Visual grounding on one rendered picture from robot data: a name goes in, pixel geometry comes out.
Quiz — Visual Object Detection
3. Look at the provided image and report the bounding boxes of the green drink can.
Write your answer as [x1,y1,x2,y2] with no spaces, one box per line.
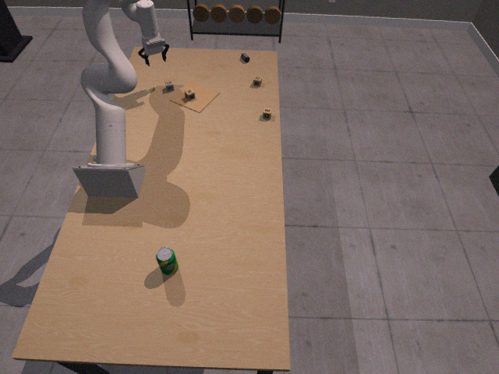
[156,247,179,275]

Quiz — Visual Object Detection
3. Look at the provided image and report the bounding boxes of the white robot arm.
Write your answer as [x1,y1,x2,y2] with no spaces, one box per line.
[80,0,165,168]

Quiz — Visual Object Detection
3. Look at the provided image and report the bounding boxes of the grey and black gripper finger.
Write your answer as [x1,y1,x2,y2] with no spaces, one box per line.
[138,48,150,66]
[162,44,169,62]

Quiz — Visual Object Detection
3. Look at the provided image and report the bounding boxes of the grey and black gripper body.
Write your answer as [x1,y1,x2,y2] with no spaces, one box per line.
[142,35,164,55]

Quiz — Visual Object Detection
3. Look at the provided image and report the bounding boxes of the tan mat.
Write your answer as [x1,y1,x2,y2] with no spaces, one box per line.
[170,81,220,112]

